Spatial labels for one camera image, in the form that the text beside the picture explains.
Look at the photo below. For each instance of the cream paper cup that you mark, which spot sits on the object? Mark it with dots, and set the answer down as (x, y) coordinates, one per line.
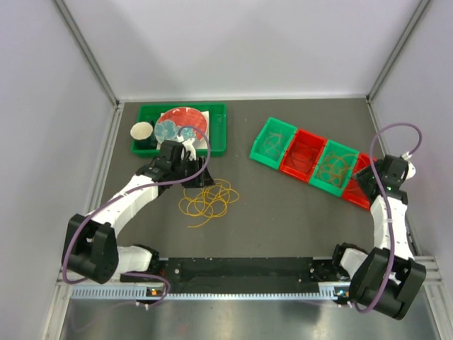
(141, 131)

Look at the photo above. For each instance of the aluminium frame rail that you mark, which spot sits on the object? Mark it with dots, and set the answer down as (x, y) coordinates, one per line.
(429, 262)

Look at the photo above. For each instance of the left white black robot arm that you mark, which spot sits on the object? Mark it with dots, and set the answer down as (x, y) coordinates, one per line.
(90, 246)

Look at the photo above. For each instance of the red bin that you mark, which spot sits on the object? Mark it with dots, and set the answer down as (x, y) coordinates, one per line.
(302, 155)
(352, 193)

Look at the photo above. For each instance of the green bin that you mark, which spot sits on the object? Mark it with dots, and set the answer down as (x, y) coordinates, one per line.
(272, 142)
(334, 168)

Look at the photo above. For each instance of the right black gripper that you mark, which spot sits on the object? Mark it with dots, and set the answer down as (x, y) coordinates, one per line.
(362, 176)

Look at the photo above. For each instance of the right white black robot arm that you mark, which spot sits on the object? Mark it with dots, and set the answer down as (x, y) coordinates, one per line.
(387, 278)

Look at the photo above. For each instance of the green plastic tray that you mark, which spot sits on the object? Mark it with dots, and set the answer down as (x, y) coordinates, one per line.
(205, 121)

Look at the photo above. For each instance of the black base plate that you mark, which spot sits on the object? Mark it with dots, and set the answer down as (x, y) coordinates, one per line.
(248, 275)

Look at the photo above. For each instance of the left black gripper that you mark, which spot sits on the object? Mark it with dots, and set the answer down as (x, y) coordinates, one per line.
(204, 180)

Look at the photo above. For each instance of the red blue floral plate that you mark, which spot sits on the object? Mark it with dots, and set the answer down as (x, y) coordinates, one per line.
(181, 124)

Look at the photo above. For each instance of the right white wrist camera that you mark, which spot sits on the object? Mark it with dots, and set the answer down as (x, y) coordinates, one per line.
(410, 171)

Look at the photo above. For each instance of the green bin far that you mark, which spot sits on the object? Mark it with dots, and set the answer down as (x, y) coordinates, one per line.
(272, 142)

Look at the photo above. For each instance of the red bin near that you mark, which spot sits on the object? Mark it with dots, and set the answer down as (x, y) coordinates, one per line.
(352, 193)

